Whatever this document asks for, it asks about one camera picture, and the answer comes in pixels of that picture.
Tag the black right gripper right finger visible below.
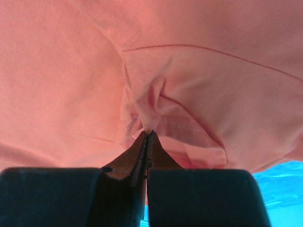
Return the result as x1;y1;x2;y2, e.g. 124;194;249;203
147;132;271;227

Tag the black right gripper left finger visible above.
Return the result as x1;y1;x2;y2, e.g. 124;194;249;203
0;132;148;227

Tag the orange t shirt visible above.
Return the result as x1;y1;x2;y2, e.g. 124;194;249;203
0;0;303;173

